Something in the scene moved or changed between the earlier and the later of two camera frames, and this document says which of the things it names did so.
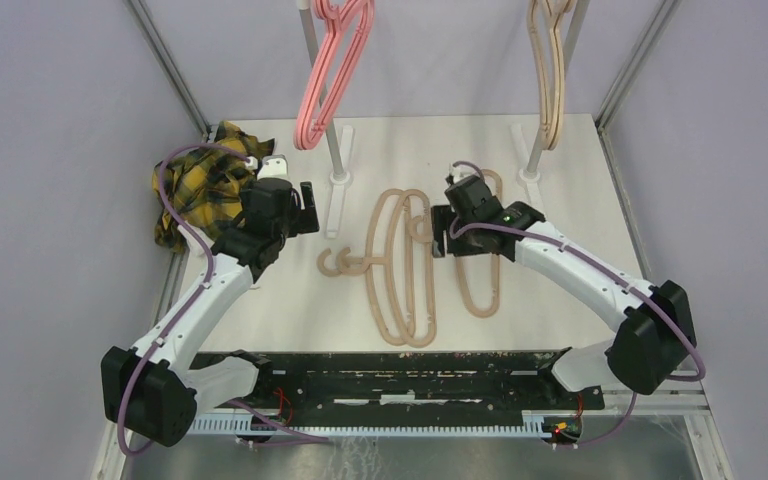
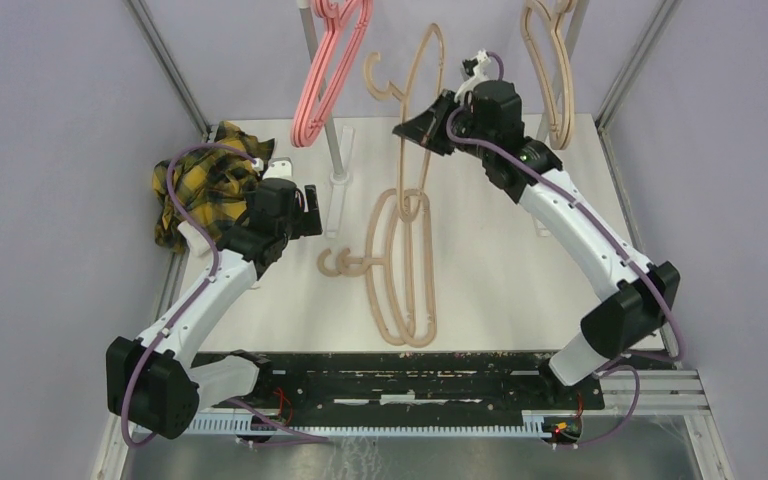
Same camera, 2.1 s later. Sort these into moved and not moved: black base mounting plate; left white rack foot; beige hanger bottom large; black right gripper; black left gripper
Moved: black right gripper
Not moved: black base mounting plate; beige hanger bottom large; black left gripper; left white rack foot
